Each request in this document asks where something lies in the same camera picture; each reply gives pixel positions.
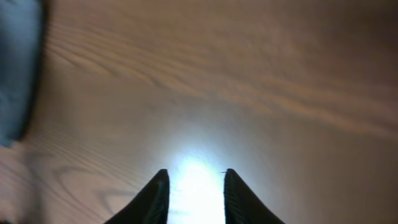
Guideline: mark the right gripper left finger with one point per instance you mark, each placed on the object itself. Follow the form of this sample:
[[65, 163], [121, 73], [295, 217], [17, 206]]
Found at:
[[149, 206]]

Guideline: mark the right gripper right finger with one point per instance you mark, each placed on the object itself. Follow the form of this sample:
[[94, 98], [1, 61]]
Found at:
[[241, 205]]

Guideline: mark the grey shorts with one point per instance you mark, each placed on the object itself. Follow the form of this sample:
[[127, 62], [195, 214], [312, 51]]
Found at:
[[22, 24]]

